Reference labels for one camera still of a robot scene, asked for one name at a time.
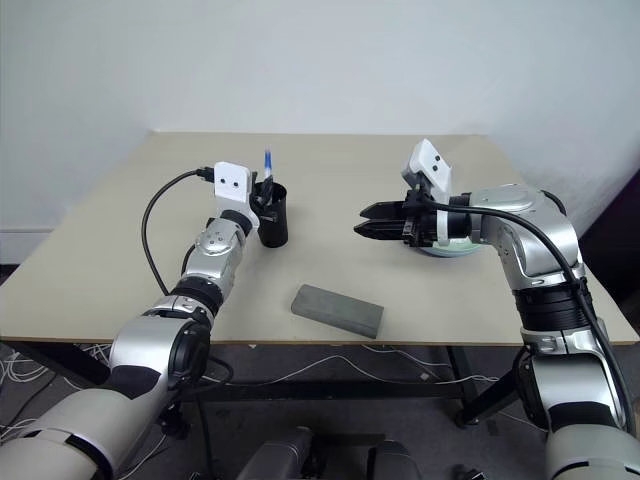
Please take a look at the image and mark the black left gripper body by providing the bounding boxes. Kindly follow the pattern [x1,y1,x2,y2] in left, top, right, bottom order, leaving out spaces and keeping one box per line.
[248,192,279,226]

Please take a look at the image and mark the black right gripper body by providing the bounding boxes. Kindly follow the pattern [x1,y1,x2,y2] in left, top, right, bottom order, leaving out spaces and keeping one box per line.
[401,186,440,250]

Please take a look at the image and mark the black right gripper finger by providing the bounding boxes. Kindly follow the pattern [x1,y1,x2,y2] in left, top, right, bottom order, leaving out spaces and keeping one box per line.
[357,199,408,222]
[352,219,407,243]

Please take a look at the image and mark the light blue plate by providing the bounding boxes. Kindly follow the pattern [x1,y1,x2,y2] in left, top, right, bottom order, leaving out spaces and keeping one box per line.
[416,243,477,260]

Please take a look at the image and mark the light green plate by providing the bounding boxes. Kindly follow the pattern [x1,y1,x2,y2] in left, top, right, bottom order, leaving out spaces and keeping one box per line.
[433,236,485,254]

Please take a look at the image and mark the grey glasses case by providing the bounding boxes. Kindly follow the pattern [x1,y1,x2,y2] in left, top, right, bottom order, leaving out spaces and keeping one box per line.
[289,283,386,342]

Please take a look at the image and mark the black plastic cup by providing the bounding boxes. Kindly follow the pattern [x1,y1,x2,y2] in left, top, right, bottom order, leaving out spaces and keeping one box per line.
[252,181,291,250]

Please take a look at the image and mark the black rounded robot part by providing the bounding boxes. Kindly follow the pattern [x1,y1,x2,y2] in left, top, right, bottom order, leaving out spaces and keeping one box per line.
[366,439,425,480]

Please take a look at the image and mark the grey rounded robot part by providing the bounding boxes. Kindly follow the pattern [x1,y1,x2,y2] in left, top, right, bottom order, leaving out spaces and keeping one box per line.
[233,425,315,480]

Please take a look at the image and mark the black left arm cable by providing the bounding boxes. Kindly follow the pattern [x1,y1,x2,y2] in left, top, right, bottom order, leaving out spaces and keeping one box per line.
[141,166,235,401]

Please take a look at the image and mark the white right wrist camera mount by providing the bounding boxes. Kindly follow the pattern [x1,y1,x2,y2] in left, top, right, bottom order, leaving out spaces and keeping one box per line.
[400,138,454,249]

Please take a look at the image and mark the white cable under table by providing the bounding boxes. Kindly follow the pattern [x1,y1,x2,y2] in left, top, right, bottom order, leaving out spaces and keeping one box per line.
[232,348,501,387]

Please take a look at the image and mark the black metal table frame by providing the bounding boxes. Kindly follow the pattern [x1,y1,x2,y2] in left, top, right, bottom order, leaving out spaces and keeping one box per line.
[9,341,534,439]

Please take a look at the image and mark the dark panel by wall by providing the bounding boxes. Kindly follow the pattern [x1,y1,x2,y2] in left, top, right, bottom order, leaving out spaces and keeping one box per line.
[579,167,640,324]

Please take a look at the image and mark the tangled white floor cables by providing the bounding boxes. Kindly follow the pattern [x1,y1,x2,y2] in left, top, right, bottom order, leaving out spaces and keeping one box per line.
[0,343,166,480]

